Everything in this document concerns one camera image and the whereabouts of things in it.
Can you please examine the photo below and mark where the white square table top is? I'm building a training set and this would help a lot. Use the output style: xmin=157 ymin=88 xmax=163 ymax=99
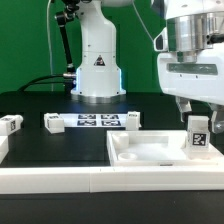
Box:
xmin=107 ymin=130 xmax=224 ymax=166

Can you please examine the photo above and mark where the white left fence wall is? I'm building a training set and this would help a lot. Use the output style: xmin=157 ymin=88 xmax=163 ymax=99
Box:
xmin=0 ymin=136 xmax=9 ymax=163

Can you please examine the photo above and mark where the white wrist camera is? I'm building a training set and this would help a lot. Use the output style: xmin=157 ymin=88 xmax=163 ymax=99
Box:
xmin=153 ymin=28 xmax=168 ymax=52

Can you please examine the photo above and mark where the white fence wall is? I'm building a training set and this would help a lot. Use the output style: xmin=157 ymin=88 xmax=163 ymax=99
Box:
xmin=0 ymin=136 xmax=9 ymax=163
xmin=0 ymin=166 xmax=224 ymax=194

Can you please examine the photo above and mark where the fiducial marker sheet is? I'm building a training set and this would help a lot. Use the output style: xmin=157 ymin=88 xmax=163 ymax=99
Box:
xmin=60 ymin=113 xmax=126 ymax=127

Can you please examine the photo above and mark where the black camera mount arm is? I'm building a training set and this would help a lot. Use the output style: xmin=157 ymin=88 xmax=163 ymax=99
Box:
xmin=55 ymin=0 xmax=80 ymax=77

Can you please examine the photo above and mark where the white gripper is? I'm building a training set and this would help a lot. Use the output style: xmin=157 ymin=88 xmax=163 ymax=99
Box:
xmin=157 ymin=48 xmax=224 ymax=134

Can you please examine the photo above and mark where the white hanging cable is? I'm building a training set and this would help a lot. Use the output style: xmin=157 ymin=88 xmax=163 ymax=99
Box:
xmin=46 ymin=0 xmax=56 ymax=92

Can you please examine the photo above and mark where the black cable bundle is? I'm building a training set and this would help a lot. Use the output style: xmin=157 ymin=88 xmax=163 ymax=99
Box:
xmin=18 ymin=73 xmax=77 ymax=92

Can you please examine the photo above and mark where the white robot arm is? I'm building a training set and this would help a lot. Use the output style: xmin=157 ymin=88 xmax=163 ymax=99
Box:
xmin=72 ymin=0 xmax=224 ymax=133

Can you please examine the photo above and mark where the white front fence wall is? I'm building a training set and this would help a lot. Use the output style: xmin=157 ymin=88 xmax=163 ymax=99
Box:
xmin=0 ymin=166 xmax=224 ymax=194

